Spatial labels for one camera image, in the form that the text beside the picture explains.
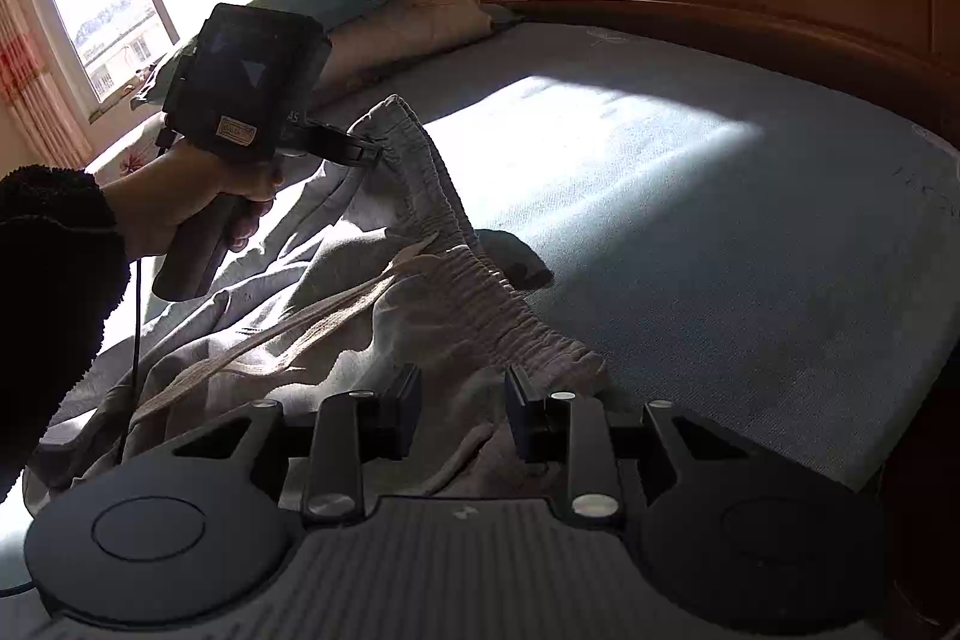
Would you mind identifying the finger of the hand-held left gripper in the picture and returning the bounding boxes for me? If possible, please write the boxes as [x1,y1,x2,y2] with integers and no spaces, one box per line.
[313,119,383,167]

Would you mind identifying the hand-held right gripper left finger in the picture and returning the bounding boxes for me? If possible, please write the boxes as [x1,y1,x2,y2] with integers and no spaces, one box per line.
[172,364,422,528]

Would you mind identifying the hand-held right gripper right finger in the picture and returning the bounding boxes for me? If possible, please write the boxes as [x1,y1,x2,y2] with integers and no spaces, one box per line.
[504,364,781,528]

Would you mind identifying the grey pants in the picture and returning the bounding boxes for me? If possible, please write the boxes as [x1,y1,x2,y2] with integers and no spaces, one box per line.
[22,94,612,521]

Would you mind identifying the person's left hand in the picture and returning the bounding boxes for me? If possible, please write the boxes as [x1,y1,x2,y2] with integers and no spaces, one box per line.
[101,149,286,259]

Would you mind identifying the beige pillow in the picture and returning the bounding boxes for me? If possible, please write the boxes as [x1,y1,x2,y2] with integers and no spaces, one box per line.
[307,0,496,101]

